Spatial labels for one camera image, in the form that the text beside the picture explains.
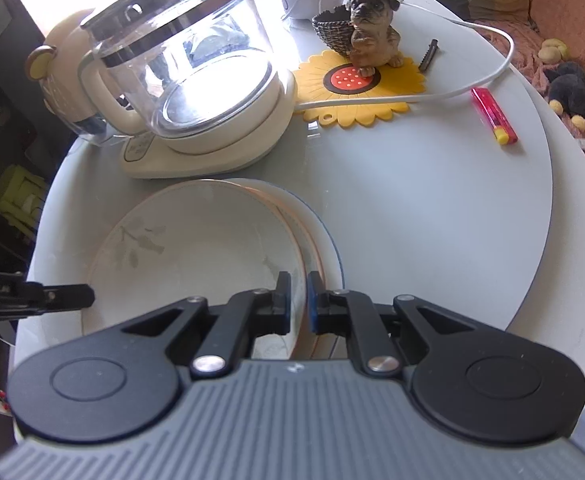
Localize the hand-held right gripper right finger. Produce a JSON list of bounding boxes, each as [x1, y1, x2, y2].
[[307, 270, 478, 376]]

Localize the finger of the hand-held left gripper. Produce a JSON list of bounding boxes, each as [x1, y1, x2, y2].
[[20, 282, 96, 312]]

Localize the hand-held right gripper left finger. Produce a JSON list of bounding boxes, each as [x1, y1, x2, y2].
[[122, 271, 293, 378]]

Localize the white plate pink flower print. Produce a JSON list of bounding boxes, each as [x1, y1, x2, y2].
[[227, 177, 346, 361]]

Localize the white plate gold rim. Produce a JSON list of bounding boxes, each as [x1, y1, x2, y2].
[[222, 178, 326, 361]]

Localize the white plate grey leaf print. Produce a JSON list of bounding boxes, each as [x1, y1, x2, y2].
[[85, 180, 304, 361]]

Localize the stack of green stools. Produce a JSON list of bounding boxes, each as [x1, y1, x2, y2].
[[0, 165, 48, 241]]

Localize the cream kettle base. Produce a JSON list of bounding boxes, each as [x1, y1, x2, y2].
[[120, 67, 298, 180]]

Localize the dark wooden cabinet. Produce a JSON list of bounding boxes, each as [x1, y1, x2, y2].
[[0, 0, 53, 281]]

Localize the yellow sunflower mat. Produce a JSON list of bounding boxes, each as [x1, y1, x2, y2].
[[292, 51, 427, 128]]

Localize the red lighter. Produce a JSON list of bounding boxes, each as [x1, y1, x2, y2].
[[471, 87, 518, 146]]

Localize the glass kettle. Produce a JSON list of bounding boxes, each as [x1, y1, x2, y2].
[[77, 0, 279, 138]]

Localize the dark hair clip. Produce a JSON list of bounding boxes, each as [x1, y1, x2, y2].
[[419, 39, 439, 73]]

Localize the pug dog figurine with basket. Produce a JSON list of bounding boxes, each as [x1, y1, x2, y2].
[[313, 0, 404, 77]]

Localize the dark plush monkey toy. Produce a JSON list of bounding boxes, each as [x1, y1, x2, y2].
[[537, 37, 585, 133]]

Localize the pink blanket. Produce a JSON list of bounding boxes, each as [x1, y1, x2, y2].
[[473, 0, 585, 186]]

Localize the white power cable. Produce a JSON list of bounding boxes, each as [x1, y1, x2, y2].
[[292, 0, 516, 111]]

